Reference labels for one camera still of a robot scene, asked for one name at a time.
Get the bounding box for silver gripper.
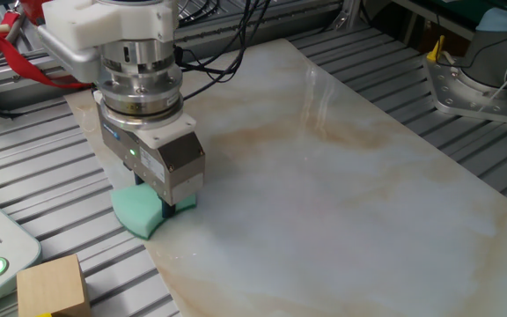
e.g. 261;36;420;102
97;104;207;220

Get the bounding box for green sponge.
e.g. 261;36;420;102
110;182;198;241

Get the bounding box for wooden block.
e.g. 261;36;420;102
16;254;93;317

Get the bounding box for white teach pendant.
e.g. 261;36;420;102
0;184;43;316

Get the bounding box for marble pattern board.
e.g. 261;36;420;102
64;38;507;317

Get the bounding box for red round container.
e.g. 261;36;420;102
18;0;53;26

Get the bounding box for yellow plastic clip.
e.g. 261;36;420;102
425;34;446;63

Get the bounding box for thin black cables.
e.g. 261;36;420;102
177;0;220;23

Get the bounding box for red strap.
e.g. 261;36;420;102
0;11;92;90

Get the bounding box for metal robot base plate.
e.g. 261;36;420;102
422;52;507;129

